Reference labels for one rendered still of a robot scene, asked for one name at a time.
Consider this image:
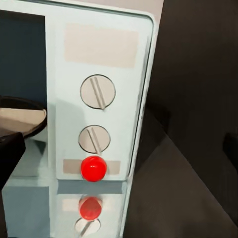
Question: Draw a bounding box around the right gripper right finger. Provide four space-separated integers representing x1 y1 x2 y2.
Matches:
222 132 238 171

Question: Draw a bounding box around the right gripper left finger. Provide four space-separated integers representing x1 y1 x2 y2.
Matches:
0 132 26 192

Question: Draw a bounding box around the microwave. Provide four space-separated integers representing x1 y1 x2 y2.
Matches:
0 0 156 238

